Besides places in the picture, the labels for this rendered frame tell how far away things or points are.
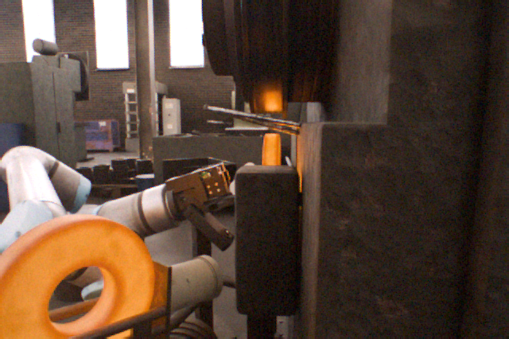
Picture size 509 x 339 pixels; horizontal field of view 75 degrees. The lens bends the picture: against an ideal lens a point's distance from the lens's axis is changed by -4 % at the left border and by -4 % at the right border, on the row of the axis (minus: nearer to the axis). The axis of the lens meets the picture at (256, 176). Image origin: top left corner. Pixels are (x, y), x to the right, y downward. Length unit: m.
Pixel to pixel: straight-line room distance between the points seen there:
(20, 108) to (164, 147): 1.68
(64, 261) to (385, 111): 0.31
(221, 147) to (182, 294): 2.80
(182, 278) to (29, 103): 3.88
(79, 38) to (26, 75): 8.67
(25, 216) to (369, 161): 0.48
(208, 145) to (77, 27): 10.16
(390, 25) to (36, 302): 0.38
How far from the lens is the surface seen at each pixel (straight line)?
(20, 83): 4.29
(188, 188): 0.68
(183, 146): 3.24
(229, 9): 0.65
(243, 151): 3.18
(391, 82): 0.32
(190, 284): 0.43
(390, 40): 0.32
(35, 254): 0.34
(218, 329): 1.59
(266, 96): 0.67
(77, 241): 0.35
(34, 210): 0.59
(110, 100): 12.13
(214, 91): 11.03
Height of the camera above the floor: 0.87
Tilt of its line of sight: 9 degrees down
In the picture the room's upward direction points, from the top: straight up
